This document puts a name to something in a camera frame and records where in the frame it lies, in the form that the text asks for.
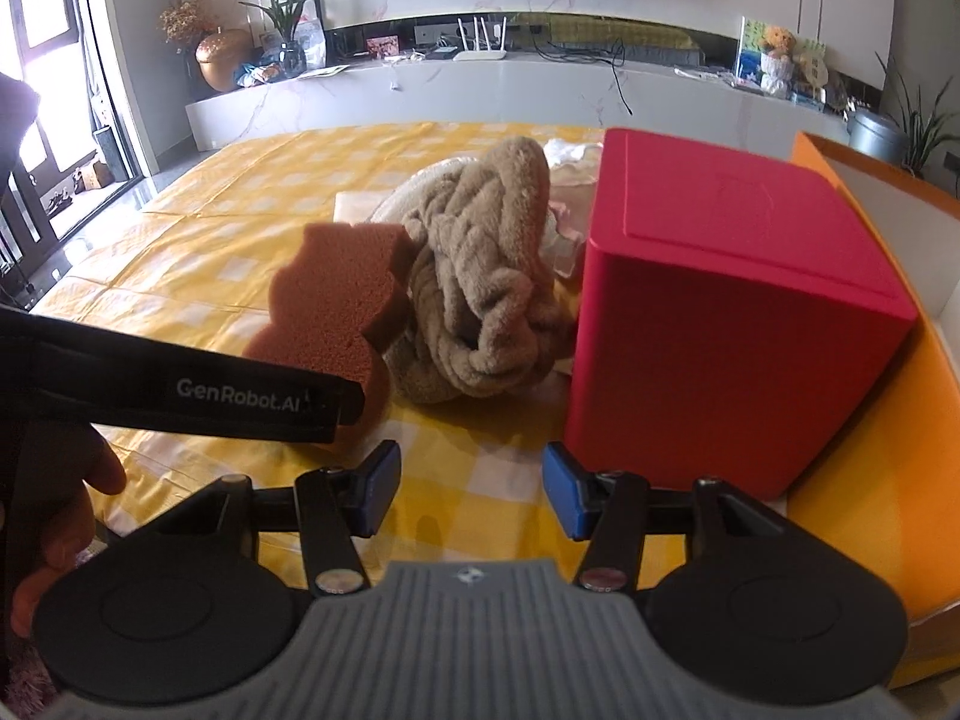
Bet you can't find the golden round vase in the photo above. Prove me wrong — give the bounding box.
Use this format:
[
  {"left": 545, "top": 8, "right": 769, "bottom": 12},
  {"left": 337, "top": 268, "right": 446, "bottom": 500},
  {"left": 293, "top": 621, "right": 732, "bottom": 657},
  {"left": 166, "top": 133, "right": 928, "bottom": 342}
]
[{"left": 195, "top": 28, "right": 252, "bottom": 93}]

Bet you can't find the brown plush towel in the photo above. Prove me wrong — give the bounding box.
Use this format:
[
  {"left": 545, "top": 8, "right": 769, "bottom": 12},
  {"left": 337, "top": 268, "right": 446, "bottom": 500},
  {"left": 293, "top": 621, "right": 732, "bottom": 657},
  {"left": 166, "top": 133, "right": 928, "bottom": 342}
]
[{"left": 386, "top": 137, "right": 573, "bottom": 405}]

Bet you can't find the teddy bear toy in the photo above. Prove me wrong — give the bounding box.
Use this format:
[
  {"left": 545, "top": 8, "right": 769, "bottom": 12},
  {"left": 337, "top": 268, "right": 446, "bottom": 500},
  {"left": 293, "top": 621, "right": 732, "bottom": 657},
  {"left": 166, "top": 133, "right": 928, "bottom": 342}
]
[{"left": 760, "top": 25, "right": 796, "bottom": 99}]

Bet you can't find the yellow checkered tablecloth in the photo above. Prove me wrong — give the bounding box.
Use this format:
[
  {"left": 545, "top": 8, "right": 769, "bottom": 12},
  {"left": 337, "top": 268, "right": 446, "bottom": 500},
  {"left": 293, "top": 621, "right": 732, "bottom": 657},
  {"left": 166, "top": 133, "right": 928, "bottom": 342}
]
[{"left": 39, "top": 122, "right": 583, "bottom": 577}]

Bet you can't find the person's left hand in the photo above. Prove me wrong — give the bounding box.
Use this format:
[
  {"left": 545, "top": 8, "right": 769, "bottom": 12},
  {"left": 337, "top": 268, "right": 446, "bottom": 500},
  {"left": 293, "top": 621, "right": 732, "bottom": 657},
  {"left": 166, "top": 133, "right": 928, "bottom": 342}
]
[{"left": 2, "top": 421, "right": 127, "bottom": 639}]

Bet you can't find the potted floor plant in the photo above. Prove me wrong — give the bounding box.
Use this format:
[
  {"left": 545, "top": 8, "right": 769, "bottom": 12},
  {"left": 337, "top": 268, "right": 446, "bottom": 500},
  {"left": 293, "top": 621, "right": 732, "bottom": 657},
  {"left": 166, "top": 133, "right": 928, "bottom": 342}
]
[{"left": 875, "top": 55, "right": 958, "bottom": 179}]

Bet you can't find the brown bear-shaped sponge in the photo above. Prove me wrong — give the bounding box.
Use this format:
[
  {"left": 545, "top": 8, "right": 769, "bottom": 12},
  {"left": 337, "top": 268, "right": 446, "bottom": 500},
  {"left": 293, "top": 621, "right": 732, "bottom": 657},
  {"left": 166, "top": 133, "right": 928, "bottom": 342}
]
[{"left": 244, "top": 223, "right": 415, "bottom": 454}]

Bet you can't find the white marble tv console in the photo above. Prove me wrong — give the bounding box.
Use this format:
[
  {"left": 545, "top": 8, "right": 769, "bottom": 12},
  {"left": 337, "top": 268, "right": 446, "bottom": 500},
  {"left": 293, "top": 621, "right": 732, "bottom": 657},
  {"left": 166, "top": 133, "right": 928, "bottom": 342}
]
[{"left": 185, "top": 54, "right": 848, "bottom": 160}]

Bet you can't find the white wifi router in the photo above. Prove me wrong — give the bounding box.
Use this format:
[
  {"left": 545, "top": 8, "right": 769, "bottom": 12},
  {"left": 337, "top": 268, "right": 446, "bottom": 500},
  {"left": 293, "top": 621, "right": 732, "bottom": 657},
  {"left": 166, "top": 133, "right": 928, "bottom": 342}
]
[{"left": 454, "top": 16, "right": 506, "bottom": 62}]

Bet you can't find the white round pad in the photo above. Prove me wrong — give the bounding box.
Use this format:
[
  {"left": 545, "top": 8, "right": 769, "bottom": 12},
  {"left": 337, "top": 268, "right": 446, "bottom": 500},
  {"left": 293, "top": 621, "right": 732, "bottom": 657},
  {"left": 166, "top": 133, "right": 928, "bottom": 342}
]
[{"left": 368, "top": 156, "right": 477, "bottom": 224}]

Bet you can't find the red cube box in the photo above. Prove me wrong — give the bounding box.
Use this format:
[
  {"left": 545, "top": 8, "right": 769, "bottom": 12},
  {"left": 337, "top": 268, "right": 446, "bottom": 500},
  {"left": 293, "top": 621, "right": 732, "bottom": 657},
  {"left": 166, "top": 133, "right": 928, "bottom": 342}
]
[{"left": 563, "top": 128, "right": 918, "bottom": 499}]

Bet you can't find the orange cardboard box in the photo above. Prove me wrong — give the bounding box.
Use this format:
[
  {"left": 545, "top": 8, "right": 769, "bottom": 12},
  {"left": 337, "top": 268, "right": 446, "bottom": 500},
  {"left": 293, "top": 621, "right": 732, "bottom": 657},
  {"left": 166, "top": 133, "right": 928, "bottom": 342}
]
[{"left": 786, "top": 133, "right": 958, "bottom": 688}]

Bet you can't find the dried flower bouquet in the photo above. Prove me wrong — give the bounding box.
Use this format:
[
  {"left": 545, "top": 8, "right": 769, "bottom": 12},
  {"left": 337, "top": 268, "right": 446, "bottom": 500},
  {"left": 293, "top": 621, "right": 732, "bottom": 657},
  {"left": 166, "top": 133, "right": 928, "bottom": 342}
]
[{"left": 158, "top": 0, "right": 218, "bottom": 49}]

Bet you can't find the black cable on console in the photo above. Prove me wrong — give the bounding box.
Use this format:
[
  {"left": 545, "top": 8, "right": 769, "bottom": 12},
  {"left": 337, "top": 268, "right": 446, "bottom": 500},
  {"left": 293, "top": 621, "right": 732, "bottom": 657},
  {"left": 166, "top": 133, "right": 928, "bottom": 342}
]
[{"left": 524, "top": 32, "right": 637, "bottom": 119}]

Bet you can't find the green plant in glass vase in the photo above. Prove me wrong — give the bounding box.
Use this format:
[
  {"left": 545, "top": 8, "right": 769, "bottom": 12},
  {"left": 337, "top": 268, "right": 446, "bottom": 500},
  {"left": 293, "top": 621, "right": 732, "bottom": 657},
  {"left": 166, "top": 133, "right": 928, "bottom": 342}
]
[{"left": 241, "top": 0, "right": 313, "bottom": 78}]

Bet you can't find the grey metal trash can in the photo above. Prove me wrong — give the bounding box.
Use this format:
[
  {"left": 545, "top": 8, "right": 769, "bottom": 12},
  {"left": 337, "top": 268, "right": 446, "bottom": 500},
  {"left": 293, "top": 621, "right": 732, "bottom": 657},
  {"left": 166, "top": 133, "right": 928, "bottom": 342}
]
[{"left": 848, "top": 107, "right": 908, "bottom": 166}]

